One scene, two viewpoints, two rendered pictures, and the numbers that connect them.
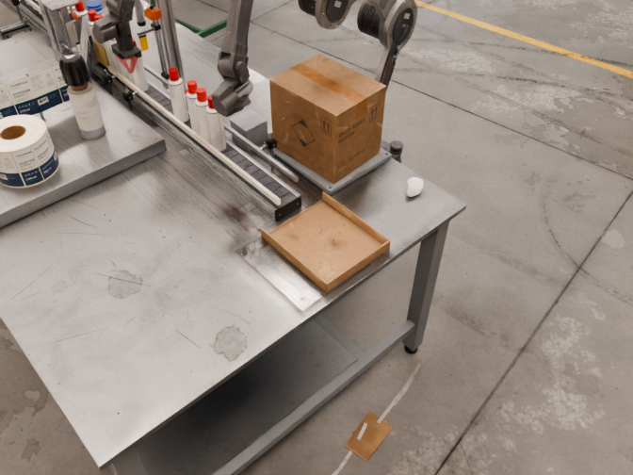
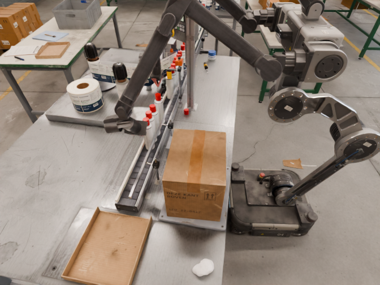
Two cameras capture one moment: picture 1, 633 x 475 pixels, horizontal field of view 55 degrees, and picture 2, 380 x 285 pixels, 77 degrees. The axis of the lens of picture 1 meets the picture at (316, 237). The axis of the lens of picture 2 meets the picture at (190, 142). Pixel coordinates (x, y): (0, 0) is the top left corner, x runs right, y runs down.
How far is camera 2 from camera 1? 144 cm
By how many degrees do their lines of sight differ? 37
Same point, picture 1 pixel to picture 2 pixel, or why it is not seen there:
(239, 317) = (26, 244)
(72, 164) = (100, 112)
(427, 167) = (340, 242)
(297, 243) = (102, 232)
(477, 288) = not seen: outside the picture
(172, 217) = (94, 164)
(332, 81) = (200, 155)
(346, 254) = (106, 267)
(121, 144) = not seen: hidden behind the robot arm
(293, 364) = not seen: hidden behind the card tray
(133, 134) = (135, 115)
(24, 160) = (74, 99)
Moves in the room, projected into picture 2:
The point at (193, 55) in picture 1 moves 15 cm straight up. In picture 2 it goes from (221, 95) to (223, 77)
